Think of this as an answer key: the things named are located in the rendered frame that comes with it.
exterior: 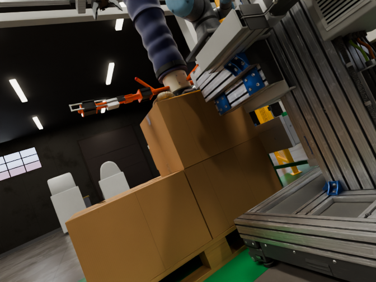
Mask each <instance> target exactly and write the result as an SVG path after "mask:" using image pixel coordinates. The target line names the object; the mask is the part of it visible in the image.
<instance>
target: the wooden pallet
mask: <svg viewBox="0 0 376 282"><path fill-rule="evenodd" d="M235 229H237V228H236V225H234V226H232V227H230V228H229V229H227V230H226V231H225V232H223V233H222V234H220V235H219V236H217V237H215V238H214V239H212V240H211V241H210V242H208V243H207V244H205V245H203V246H202V247H200V248H199V249H197V250H196V251H194V252H193V253H191V254H190V255H188V256H187V257H185V258H184V259H182V260H181V261H179V262H178V263H176V264H175V265H173V266H172V267H170V268H169V269H167V270H166V271H164V272H163V273H161V274H160V275H158V276H157V277H155V278H154V279H152V280H151V281H149V282H159V281H160V280H162V279H163V278H164V277H166V276H167V275H169V274H170V273H172V272H173V271H175V270H176V269H178V268H179V267H181V266H182V265H183V264H185V263H187V262H188V261H190V260H191V259H193V258H194V257H195V256H197V255H199V257H200V259H201V261H202V264H203V266H201V267H199V268H198V269H197V270H195V271H194V272H192V273H191V274H190V275H188V276H187V277H185V278H184V279H182V280H181V281H180V282H203V281H204V280H205V279H207V278H208V277H209V276H210V275H212V274H213V273H215V272H216V271H217V270H219V269H220V268H221V267H223V266H224V265H225V264H227V263H228V262H230V260H232V259H233V258H235V257H236V256H237V255H239V254H240V253H241V252H243V251H244V250H245V249H247V248H248V247H246V245H245V243H244V241H243V238H240V239H239V240H237V241H236V242H235V243H233V244H232V245H230V246H229V245H228V242H227V240H226V238H225V236H226V235H228V234H230V233H231V232H233V231H234V230H235Z"/></svg>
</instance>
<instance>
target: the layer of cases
mask: <svg viewBox="0 0 376 282"><path fill-rule="evenodd" d="M281 189H282V186H281V183H280V181H279V179H278V177H277V175H276V173H275V170H274V168H273V166H272V164H271V162H270V159H269V157H268V155H267V153H266V151H265V148H264V146H263V144H262V142H261V139H260V137H259V136H257V137H255V138H252V139H250V140H248V141H246V142H244V143H241V144H239V145H237V146H235V147H233V148H230V149H228V150H226V151H224V152H222V153H219V154H217V155H215V156H212V157H210V158H208V159H206V160H204V161H201V162H199V163H197V164H195V165H193V166H190V167H188V168H186V169H184V170H181V171H177V172H175V173H172V174H169V175H166V176H163V177H161V176H159V177H156V178H154V179H152V180H150V181H147V182H145V183H143V184H141V185H138V186H136V187H134V188H132V189H130V190H127V191H124V192H122V193H121V194H118V195H115V196H113V197H111V198H109V199H107V200H104V201H102V202H100V203H98V204H95V205H93V206H91V207H89V208H86V209H84V210H81V211H79V212H77V213H75V214H73V215H72V216H71V217H70V218H69V219H68V220H67V221H66V222H65V225H66V228H67V230H68V233H69V236H70V238H71V241H72V243H73V247H74V249H75V252H76V254H77V257H78V260H79V263H80V265H81V268H82V270H83V273H84V276H85V278H86V281H87V282H149V281H151V280H152V279H154V278H155V277H157V276H158V275H160V274H161V273H163V272H164V271H166V270H167V269H169V268H170V267H172V266H173V265H175V264H176V263H178V262H179V261H181V260H182V259H184V258H185V257H187V256H188V255H190V254H191V253H193V252H194V251H196V250H197V249H199V248H200V247H202V246H203V245H205V244H207V243H208V242H210V241H211V240H212V239H214V238H215V237H217V236H219V235H220V234H222V233H223V232H225V231H226V230H227V229H229V228H230V227H232V226H234V225H235V223H234V221H233V220H235V219H236V218H238V217H239V216H241V215H242V214H244V213H245V212H247V211H249V210H250V209H252V208H253V207H255V206H256V205H258V204H259V203H261V202H263V201H264V200H266V199H267V198H269V197H270V196H272V195H273V194H275V193H276V192H278V191H280V190H281Z"/></svg>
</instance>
